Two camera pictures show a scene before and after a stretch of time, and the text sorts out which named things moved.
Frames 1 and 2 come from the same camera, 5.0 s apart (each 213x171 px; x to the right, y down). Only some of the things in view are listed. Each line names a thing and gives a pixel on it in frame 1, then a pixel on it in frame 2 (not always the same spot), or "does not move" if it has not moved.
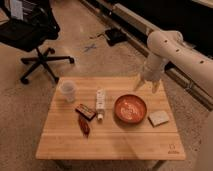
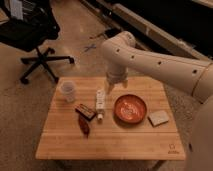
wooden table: x=109 y=119 does not move
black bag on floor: x=115 y=36 does not move
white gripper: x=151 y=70 to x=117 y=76
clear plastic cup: x=68 y=89 does not move
